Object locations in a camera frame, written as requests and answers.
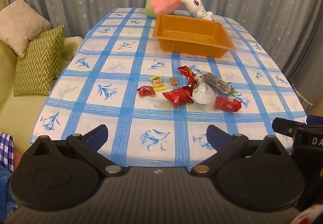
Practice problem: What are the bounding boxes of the large red snack packet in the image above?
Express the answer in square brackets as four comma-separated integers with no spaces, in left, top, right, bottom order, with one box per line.
[162,89,195,108]

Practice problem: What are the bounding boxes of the blue checked tablecloth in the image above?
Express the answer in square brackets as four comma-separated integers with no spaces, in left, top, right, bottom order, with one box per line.
[30,7,307,167]

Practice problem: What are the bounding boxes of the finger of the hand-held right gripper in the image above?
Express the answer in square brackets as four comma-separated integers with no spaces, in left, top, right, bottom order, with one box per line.
[306,115,323,127]
[273,117,307,137]

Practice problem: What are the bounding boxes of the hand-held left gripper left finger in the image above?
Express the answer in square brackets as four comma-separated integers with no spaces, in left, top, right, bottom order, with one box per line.
[31,124,129,178]

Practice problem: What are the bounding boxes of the grey lace-trimmed cover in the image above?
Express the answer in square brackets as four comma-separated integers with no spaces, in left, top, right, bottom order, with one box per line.
[293,63,323,116]

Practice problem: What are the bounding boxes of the red white patterned cloth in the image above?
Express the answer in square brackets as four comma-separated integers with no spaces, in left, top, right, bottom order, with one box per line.
[290,204,323,224]

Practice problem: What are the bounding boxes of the golden plastic tray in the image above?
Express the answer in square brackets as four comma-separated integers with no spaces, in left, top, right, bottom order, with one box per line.
[153,14,236,59]

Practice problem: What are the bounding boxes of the dark clear snack packet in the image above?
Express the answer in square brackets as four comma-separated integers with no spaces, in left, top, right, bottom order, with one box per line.
[203,71,238,95]

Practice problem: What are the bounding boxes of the pink star plush toy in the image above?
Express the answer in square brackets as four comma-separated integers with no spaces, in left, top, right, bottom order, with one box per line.
[145,0,191,18]

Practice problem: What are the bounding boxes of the small red snack packet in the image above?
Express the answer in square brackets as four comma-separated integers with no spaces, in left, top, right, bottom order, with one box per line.
[137,85,155,97]

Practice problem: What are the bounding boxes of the beige cushion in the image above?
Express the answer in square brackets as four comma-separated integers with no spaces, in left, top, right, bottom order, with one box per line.
[0,0,53,57]

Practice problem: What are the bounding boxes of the yellow green candy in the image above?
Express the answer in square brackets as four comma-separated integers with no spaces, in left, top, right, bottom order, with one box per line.
[151,76,164,91]

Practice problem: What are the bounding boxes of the green zigzag cushion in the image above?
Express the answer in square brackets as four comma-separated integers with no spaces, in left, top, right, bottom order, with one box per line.
[13,25,65,96]

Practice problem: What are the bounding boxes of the rectangular red snack packet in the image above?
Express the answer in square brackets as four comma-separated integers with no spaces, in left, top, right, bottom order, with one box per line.
[215,96,243,113]

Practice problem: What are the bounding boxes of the twisted red snack packet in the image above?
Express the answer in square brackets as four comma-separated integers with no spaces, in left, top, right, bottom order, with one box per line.
[178,65,198,80]

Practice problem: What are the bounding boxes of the green sofa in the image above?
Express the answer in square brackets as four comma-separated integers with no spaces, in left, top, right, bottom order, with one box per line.
[0,36,84,161]

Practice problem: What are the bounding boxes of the blue checked cloth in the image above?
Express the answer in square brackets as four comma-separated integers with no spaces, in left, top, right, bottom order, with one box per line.
[0,132,14,174]

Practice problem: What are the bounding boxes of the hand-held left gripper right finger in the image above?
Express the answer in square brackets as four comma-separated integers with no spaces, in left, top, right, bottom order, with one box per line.
[190,125,291,177]

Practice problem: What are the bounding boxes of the white rabbit plush toy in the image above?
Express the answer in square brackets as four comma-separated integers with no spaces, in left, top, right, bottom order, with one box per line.
[179,0,213,21]

